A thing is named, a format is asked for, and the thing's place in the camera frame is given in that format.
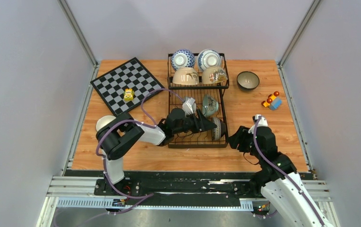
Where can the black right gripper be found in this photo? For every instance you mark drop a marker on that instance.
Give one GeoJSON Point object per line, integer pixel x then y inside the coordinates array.
{"type": "Point", "coordinates": [239, 137]}

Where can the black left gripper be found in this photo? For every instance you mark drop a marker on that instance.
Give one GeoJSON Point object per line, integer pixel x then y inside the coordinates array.
{"type": "Point", "coordinates": [201, 122]}

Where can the blue white patterned bowl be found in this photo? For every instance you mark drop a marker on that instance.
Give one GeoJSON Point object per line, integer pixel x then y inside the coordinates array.
{"type": "Point", "coordinates": [220, 129]}

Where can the black wire dish rack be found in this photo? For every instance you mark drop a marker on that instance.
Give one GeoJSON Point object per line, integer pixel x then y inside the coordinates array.
{"type": "Point", "coordinates": [198, 92]}

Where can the dark blue glazed bowl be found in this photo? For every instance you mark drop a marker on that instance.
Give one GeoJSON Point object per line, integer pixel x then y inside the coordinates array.
{"type": "Point", "coordinates": [247, 81]}

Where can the teal white striped bowl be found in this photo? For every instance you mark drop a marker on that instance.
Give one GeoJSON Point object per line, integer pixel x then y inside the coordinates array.
{"type": "Point", "coordinates": [103, 121]}

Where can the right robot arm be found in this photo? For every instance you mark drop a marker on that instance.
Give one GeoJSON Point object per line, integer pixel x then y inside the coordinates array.
{"type": "Point", "coordinates": [278, 181]}

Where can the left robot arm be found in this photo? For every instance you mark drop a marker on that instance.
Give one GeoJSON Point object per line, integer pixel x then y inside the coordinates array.
{"type": "Point", "coordinates": [117, 135]}

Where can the green floral bowl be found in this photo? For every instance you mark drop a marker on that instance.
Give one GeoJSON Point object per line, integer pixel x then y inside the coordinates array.
{"type": "Point", "coordinates": [210, 105]}

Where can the cream painted bowl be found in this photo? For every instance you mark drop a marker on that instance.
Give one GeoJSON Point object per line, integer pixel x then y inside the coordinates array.
{"type": "Point", "coordinates": [214, 75]}

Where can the orange blue toy blocks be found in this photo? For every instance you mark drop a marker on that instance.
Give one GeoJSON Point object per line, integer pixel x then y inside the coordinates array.
{"type": "Point", "coordinates": [273, 102]}

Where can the cream leaf bowl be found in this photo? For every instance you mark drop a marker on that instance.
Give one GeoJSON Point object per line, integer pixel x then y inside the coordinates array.
{"type": "Point", "coordinates": [186, 76]}

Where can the blue white porcelain bowl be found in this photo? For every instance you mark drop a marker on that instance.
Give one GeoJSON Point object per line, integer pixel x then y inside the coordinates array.
{"type": "Point", "coordinates": [208, 58]}

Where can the blue diamond pattern bowl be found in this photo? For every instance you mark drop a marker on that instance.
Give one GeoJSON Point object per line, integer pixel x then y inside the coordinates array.
{"type": "Point", "coordinates": [182, 58]}

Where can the yellow toy block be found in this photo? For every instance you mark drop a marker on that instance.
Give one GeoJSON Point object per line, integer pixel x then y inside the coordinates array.
{"type": "Point", "coordinates": [128, 94]}

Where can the black white chessboard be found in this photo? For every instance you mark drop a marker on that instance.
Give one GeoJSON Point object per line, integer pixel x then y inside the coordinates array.
{"type": "Point", "coordinates": [131, 74]}

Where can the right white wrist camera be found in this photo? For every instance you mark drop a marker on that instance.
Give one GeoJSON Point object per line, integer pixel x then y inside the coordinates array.
{"type": "Point", "coordinates": [259, 121]}

